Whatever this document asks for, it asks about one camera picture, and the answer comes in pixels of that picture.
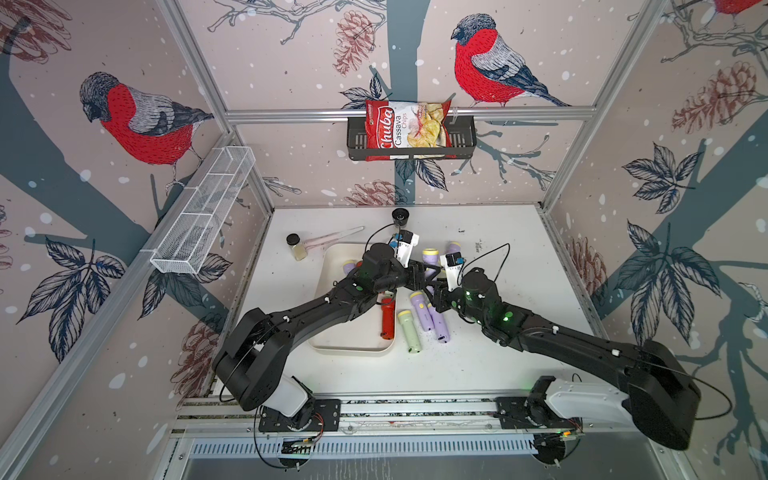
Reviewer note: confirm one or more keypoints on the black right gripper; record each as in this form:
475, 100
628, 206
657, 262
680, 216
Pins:
440, 295

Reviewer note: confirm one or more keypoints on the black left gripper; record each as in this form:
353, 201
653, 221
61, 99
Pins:
420, 283

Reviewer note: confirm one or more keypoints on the red flashlight back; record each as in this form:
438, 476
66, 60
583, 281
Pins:
388, 318

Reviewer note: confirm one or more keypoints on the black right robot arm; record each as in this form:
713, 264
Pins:
663, 399

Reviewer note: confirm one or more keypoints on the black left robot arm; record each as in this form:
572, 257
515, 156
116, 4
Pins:
251, 361

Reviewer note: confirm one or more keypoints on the cream plastic storage tray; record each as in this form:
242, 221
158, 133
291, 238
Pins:
361, 336

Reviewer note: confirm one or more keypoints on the green flashlight front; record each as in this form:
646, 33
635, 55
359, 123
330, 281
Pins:
405, 320

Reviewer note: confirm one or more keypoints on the large spice jar black lid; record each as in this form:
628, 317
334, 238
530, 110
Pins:
400, 217

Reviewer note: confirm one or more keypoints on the small spice jar black lid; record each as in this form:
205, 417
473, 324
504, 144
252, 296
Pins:
296, 246

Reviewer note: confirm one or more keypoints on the red cassava chips bag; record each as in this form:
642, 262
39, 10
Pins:
406, 125

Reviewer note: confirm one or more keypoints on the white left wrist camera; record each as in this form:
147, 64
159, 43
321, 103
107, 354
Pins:
403, 244

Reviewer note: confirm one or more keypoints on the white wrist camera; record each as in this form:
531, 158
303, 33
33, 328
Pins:
452, 264
403, 244

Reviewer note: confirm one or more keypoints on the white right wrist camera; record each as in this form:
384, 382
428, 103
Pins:
452, 264

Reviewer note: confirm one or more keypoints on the pink handled metal tongs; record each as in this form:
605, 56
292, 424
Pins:
325, 241

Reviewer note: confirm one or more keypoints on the black wall basket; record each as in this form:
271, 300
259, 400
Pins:
461, 131

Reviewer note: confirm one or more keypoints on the white wire mesh shelf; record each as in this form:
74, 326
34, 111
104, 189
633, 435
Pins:
191, 237

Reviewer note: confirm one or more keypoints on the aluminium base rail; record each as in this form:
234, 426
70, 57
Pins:
347, 427

